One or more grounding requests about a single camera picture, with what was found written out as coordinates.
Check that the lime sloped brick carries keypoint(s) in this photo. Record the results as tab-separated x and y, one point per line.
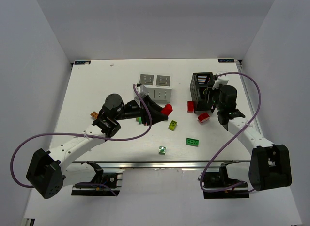
172	126

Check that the red and lime brick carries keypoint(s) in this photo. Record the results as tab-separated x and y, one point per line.
167	110

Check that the aluminium table rail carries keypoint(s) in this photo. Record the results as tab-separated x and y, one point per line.
196	165

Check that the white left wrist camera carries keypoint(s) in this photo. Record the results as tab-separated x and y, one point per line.
140	91

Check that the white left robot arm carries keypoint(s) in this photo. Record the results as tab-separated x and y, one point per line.
51	170

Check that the orange small brick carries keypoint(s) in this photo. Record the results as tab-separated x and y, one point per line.
94	115

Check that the light green printed brick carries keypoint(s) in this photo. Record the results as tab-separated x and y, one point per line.
162	150

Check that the dark logo sticker left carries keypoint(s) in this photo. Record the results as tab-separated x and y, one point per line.
82	62

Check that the black slotted two-bin container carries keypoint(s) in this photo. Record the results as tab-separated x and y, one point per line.
201	90

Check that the green curved brick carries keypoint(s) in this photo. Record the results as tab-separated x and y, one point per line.
139	120

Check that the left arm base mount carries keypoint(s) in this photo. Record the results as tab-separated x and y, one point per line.
103	183

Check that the dark logo sticker right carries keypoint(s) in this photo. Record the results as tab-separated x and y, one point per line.
226	60

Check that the white slotted two-bin container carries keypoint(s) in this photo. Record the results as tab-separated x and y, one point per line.
158	87

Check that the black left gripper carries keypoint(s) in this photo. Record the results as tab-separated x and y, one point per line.
145	109

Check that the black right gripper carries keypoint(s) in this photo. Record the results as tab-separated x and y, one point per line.
209	97

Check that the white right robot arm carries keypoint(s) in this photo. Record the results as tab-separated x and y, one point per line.
269	166

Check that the green 2x3 brick front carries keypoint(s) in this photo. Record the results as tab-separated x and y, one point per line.
192	142

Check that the dark logo sticker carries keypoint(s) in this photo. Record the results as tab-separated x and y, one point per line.
226	60
82	62

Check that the red curved brick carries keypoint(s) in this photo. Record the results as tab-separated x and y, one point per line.
203	117

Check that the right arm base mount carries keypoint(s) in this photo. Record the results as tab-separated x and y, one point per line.
217	178

